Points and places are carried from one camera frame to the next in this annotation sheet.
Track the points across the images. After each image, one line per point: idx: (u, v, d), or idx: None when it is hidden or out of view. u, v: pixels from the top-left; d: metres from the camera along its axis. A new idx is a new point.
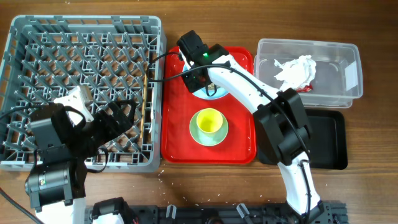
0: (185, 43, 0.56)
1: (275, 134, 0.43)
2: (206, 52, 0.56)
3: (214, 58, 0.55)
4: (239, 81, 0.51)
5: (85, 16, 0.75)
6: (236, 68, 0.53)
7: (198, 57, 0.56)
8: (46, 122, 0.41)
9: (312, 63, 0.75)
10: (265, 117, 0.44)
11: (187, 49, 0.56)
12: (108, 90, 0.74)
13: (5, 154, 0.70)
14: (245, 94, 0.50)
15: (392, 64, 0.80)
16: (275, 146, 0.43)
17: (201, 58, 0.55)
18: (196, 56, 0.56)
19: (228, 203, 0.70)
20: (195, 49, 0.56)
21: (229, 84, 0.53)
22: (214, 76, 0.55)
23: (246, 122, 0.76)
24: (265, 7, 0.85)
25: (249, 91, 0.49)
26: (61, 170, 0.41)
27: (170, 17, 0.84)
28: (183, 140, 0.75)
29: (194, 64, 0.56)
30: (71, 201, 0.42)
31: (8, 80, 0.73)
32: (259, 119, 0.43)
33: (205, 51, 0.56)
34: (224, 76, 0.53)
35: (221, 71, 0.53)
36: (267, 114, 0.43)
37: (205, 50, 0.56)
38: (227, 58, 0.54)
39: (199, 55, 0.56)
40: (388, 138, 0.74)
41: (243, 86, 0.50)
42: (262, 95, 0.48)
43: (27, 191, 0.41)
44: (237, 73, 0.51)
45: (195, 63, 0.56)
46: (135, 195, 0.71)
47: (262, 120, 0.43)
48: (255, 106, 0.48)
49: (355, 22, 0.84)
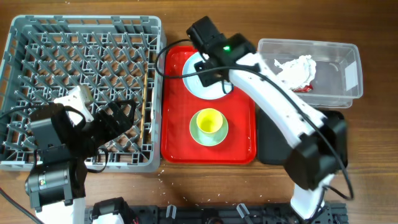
0: (197, 31, 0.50)
1: (315, 166, 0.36)
2: (227, 45, 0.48)
3: (238, 55, 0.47)
4: (271, 94, 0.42)
5: (85, 16, 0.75)
6: (267, 74, 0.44)
7: (213, 49, 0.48)
8: (46, 122, 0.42)
9: (312, 63, 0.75)
10: (307, 145, 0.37)
11: (200, 38, 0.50)
12: (108, 90, 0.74)
13: (5, 154, 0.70)
14: (279, 111, 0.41)
15: (391, 64, 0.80)
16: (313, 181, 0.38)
17: (219, 53, 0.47)
18: (211, 48, 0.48)
19: (228, 203, 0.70)
20: (211, 40, 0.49)
21: (258, 95, 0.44)
22: (237, 79, 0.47)
23: (246, 122, 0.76)
24: (265, 7, 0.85)
25: (286, 111, 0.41)
26: (61, 170, 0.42)
27: (170, 17, 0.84)
28: (183, 140, 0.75)
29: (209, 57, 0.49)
30: (71, 201, 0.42)
31: (8, 80, 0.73)
32: (304, 152, 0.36)
33: (226, 46, 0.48)
34: (252, 84, 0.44)
35: (249, 76, 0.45)
36: (312, 145, 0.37)
37: (225, 43, 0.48)
38: (255, 59, 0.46)
39: (214, 46, 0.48)
40: (388, 138, 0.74)
41: (277, 99, 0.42)
42: (304, 121, 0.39)
43: (27, 191, 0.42)
44: (268, 83, 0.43)
45: (210, 55, 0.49)
46: (135, 195, 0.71)
47: (306, 154, 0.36)
48: (293, 132, 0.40)
49: (355, 22, 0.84)
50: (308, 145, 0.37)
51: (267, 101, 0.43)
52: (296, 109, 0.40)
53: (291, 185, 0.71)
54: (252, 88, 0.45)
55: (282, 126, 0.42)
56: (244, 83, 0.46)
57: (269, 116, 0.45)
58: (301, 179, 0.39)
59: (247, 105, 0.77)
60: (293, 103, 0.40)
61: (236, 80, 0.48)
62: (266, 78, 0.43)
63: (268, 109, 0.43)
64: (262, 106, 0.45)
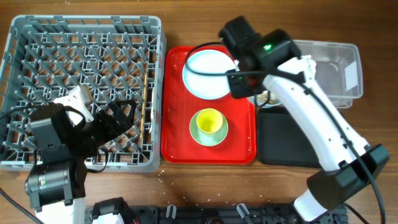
0: (231, 32, 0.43)
1: (346, 195, 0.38)
2: (267, 44, 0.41)
3: (277, 55, 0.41)
4: (316, 112, 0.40)
5: (85, 16, 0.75)
6: (312, 87, 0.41)
7: (250, 46, 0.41)
8: (46, 122, 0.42)
9: (312, 63, 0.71)
10: (350, 175, 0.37)
11: (233, 40, 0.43)
12: (108, 90, 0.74)
13: (5, 154, 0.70)
14: (321, 130, 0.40)
15: (391, 64, 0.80)
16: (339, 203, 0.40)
17: (257, 50, 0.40)
18: (245, 46, 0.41)
19: (228, 203, 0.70)
20: (245, 39, 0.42)
21: (297, 109, 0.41)
22: (275, 88, 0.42)
23: (246, 122, 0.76)
24: (265, 7, 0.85)
25: (329, 134, 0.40)
26: (61, 170, 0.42)
27: (170, 17, 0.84)
28: (184, 140, 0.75)
29: (245, 58, 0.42)
30: (71, 201, 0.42)
31: (8, 80, 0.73)
32: (342, 182, 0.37)
33: (267, 43, 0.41)
34: (294, 96, 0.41)
35: (290, 87, 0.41)
36: (350, 176, 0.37)
37: (265, 41, 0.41)
38: (300, 66, 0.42)
39: (251, 45, 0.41)
40: (388, 138, 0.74)
41: (321, 119, 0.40)
42: (347, 147, 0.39)
43: (27, 191, 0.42)
44: (313, 98, 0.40)
45: (247, 55, 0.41)
46: (135, 195, 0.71)
47: (343, 185, 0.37)
48: (335, 157, 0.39)
49: (355, 22, 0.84)
50: (351, 177, 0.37)
51: (308, 118, 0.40)
52: (340, 134, 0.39)
53: (291, 185, 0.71)
54: (293, 99, 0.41)
55: (318, 145, 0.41)
56: (283, 92, 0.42)
57: (305, 130, 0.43)
58: (322, 197, 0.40)
59: (247, 106, 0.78)
60: (339, 129, 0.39)
61: (270, 86, 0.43)
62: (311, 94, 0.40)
63: (308, 126, 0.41)
64: (300, 120, 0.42)
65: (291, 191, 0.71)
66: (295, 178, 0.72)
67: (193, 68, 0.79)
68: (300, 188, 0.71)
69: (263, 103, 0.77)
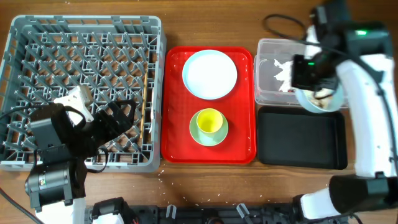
0: (323, 11, 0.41)
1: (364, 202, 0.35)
2: (364, 30, 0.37)
3: (369, 46, 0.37)
4: (378, 117, 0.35)
5: (85, 16, 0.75)
6: (386, 90, 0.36)
7: (344, 29, 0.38)
8: (46, 122, 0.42)
9: None
10: (380, 188, 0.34)
11: (323, 18, 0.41)
12: (108, 90, 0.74)
13: (5, 154, 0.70)
14: (375, 135, 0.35)
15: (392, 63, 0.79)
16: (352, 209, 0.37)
17: (349, 34, 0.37)
18: (334, 28, 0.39)
19: (228, 203, 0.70)
20: (335, 20, 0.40)
21: (358, 103, 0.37)
22: (348, 78, 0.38)
23: (246, 122, 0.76)
24: (265, 7, 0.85)
25: (381, 141, 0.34)
26: (61, 170, 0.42)
27: (170, 17, 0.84)
28: (183, 140, 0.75)
29: (334, 38, 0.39)
30: (71, 201, 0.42)
31: (8, 80, 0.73)
32: (369, 188, 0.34)
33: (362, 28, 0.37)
34: (365, 93, 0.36)
35: (364, 80, 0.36)
36: (382, 191, 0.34)
37: (362, 27, 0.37)
38: (385, 65, 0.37)
39: (347, 27, 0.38)
40: None
41: (382, 126, 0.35)
42: (392, 161, 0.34)
43: (28, 191, 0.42)
44: (382, 101, 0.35)
45: (337, 36, 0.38)
46: (135, 195, 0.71)
47: (370, 191, 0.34)
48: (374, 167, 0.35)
49: None
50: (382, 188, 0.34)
51: (368, 119, 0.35)
52: (392, 149, 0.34)
53: (291, 185, 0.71)
54: (361, 94, 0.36)
55: (361, 150, 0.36)
56: (354, 83, 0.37)
57: (356, 132, 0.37)
58: (343, 195, 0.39)
59: (248, 106, 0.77)
60: (394, 142, 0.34)
61: (340, 70, 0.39)
62: (384, 96, 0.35)
63: (363, 127, 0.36)
64: (356, 119, 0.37)
65: (291, 191, 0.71)
66: (295, 178, 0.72)
67: (192, 68, 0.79)
68: (300, 188, 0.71)
69: (263, 103, 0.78)
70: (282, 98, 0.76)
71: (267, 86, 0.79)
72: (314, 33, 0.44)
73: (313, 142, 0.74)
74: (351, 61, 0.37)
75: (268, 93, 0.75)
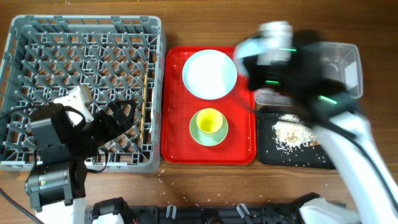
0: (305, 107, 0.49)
1: None
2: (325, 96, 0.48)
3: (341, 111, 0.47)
4: (364, 172, 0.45)
5: (85, 16, 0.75)
6: (363, 163, 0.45)
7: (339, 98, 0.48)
8: (46, 122, 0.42)
9: None
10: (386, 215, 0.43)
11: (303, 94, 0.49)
12: (108, 90, 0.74)
13: (5, 154, 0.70)
14: (364, 184, 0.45)
15: (392, 63, 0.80)
16: None
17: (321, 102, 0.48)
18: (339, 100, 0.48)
19: (228, 203, 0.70)
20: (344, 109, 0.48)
21: (344, 159, 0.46)
22: (328, 142, 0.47)
23: (246, 122, 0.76)
24: (265, 7, 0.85)
25: (371, 182, 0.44)
26: (61, 170, 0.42)
27: (170, 17, 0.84)
28: (183, 139, 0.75)
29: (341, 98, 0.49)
30: (71, 201, 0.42)
31: (8, 80, 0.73)
32: None
33: (328, 96, 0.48)
34: (349, 163, 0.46)
35: (345, 144, 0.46)
36: None
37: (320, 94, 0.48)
38: (356, 125, 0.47)
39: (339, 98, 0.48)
40: (388, 138, 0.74)
41: (374, 184, 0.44)
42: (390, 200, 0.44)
43: (27, 191, 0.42)
44: (367, 161, 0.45)
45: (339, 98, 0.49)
46: (135, 195, 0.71)
47: None
48: (374, 205, 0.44)
49: (356, 22, 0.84)
50: None
51: (347, 162, 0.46)
52: (385, 188, 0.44)
53: (291, 185, 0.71)
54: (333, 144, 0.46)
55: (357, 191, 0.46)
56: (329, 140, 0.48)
57: (351, 189, 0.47)
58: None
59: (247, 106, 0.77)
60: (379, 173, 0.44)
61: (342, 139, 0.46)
62: (360, 149, 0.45)
63: (359, 191, 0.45)
64: (349, 180, 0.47)
65: (291, 191, 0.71)
66: (296, 178, 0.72)
67: (192, 68, 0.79)
68: (300, 188, 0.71)
69: (263, 103, 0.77)
70: None
71: None
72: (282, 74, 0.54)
73: (313, 143, 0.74)
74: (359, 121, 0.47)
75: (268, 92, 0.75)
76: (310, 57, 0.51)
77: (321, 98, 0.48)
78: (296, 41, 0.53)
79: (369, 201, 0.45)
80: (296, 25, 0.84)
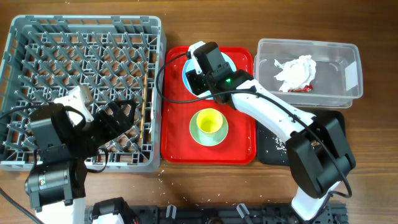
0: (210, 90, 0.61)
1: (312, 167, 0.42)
2: (229, 78, 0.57)
3: (237, 84, 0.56)
4: (265, 107, 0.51)
5: (85, 16, 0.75)
6: (262, 93, 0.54)
7: (221, 83, 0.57)
8: (46, 122, 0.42)
9: (312, 63, 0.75)
10: (337, 130, 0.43)
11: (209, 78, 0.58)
12: (108, 90, 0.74)
13: (5, 154, 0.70)
14: (273, 117, 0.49)
15: (392, 63, 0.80)
16: (314, 179, 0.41)
17: (224, 85, 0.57)
18: (216, 82, 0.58)
19: (228, 203, 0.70)
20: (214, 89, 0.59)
21: (257, 111, 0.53)
22: (243, 97, 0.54)
23: (246, 122, 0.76)
24: (265, 7, 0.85)
25: (278, 117, 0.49)
26: (61, 170, 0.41)
27: (170, 17, 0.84)
28: (183, 139, 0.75)
29: (218, 91, 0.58)
30: (71, 201, 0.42)
31: (8, 80, 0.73)
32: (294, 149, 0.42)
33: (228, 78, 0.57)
34: (250, 102, 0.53)
35: (246, 97, 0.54)
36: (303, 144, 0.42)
37: (229, 76, 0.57)
38: (251, 84, 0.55)
39: (221, 81, 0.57)
40: (388, 138, 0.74)
41: (273, 114, 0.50)
42: (295, 121, 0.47)
43: (27, 191, 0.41)
44: (263, 99, 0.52)
45: (219, 89, 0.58)
46: (135, 195, 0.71)
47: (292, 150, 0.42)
48: (286, 132, 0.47)
49: (355, 22, 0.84)
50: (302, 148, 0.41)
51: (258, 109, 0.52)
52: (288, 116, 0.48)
53: (291, 185, 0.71)
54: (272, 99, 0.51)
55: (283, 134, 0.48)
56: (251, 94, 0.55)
57: (277, 130, 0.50)
58: (301, 177, 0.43)
59: None
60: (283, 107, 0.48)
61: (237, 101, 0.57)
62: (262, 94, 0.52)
63: (275, 126, 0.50)
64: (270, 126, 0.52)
65: (291, 191, 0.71)
66: None
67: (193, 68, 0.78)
68: None
69: None
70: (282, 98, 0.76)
71: (267, 86, 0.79)
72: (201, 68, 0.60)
73: None
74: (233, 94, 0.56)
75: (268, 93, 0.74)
76: (214, 55, 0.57)
77: (227, 81, 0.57)
78: (202, 47, 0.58)
79: (281, 127, 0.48)
80: (296, 25, 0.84)
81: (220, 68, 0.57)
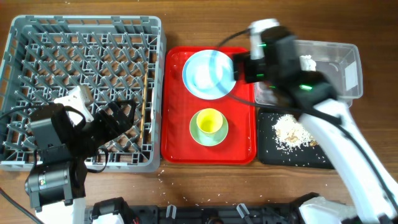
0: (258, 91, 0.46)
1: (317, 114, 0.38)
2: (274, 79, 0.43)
3: (314, 94, 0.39)
4: (351, 155, 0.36)
5: (85, 16, 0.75)
6: (351, 131, 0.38)
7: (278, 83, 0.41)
8: (46, 122, 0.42)
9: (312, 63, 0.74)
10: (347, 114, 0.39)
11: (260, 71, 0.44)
12: (108, 90, 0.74)
13: (5, 154, 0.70)
14: (361, 183, 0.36)
15: (392, 63, 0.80)
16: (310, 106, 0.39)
17: (293, 89, 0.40)
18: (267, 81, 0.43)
19: (228, 203, 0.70)
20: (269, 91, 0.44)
21: (337, 155, 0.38)
22: (313, 126, 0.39)
23: (246, 122, 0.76)
24: (265, 7, 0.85)
25: (368, 184, 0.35)
26: (61, 170, 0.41)
27: (170, 17, 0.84)
28: (183, 139, 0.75)
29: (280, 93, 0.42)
30: (71, 201, 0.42)
31: (8, 80, 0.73)
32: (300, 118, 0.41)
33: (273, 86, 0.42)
34: (331, 139, 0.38)
35: (329, 129, 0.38)
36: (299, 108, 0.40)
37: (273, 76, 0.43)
38: (338, 109, 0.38)
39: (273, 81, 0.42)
40: (388, 138, 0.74)
41: (365, 170, 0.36)
42: (387, 198, 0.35)
43: (27, 191, 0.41)
44: (353, 143, 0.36)
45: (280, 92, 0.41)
46: (135, 195, 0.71)
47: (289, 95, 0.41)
48: (374, 210, 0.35)
49: (354, 22, 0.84)
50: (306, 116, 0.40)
51: (341, 156, 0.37)
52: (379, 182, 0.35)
53: (291, 185, 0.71)
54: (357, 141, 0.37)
55: (361, 200, 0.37)
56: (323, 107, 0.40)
57: (344, 179, 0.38)
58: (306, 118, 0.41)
59: (247, 106, 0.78)
60: (378, 175, 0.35)
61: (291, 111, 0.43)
62: (352, 138, 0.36)
63: (353, 182, 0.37)
64: (342, 171, 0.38)
65: (292, 191, 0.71)
66: (296, 178, 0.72)
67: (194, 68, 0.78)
68: (300, 188, 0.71)
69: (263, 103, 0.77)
70: None
71: None
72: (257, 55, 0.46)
73: (313, 143, 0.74)
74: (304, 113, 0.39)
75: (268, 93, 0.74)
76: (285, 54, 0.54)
77: (303, 86, 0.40)
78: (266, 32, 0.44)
79: (365, 199, 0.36)
80: (296, 25, 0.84)
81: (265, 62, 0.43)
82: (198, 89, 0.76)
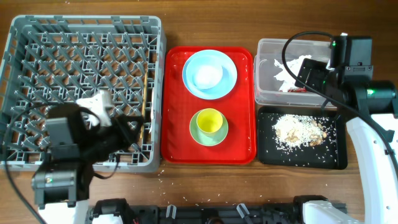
0: (333, 93, 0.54)
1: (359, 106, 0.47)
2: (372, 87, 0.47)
3: (379, 98, 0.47)
4: (386, 172, 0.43)
5: (85, 16, 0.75)
6: (395, 149, 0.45)
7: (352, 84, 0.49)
8: (61, 121, 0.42)
9: None
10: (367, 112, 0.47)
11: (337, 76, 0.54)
12: (108, 90, 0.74)
13: (5, 154, 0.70)
14: (384, 198, 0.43)
15: (392, 63, 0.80)
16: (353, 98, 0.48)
17: (361, 91, 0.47)
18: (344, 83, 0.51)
19: (228, 203, 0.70)
20: (336, 95, 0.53)
21: (371, 168, 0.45)
22: (358, 132, 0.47)
23: (246, 122, 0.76)
24: (265, 7, 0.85)
25: (388, 201, 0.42)
26: (69, 171, 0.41)
27: (170, 17, 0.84)
28: (183, 139, 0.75)
29: (345, 93, 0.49)
30: (74, 203, 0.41)
31: (8, 80, 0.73)
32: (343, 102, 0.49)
33: (372, 88, 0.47)
34: (372, 150, 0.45)
35: (373, 140, 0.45)
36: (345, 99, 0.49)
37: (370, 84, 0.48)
38: (393, 125, 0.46)
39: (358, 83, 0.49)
40: None
41: (392, 186, 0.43)
42: None
43: (33, 186, 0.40)
44: (391, 160, 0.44)
45: (347, 93, 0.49)
46: (135, 195, 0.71)
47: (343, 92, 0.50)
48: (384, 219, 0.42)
49: (355, 22, 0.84)
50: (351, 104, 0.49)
51: (375, 169, 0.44)
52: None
53: (291, 185, 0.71)
54: (383, 157, 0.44)
55: (373, 207, 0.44)
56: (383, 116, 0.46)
57: (365, 189, 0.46)
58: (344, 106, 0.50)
59: (248, 106, 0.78)
60: None
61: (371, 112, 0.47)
62: (392, 155, 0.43)
63: (374, 193, 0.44)
64: (366, 182, 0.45)
65: (292, 191, 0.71)
66: (296, 178, 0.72)
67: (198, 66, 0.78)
68: (300, 188, 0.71)
69: (263, 103, 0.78)
70: (282, 98, 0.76)
71: (267, 86, 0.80)
72: (333, 60, 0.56)
73: (313, 143, 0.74)
74: (359, 118, 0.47)
75: (268, 93, 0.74)
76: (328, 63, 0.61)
77: (369, 91, 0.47)
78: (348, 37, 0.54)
79: (380, 214, 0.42)
80: (296, 25, 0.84)
81: (354, 67, 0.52)
82: (198, 89, 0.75)
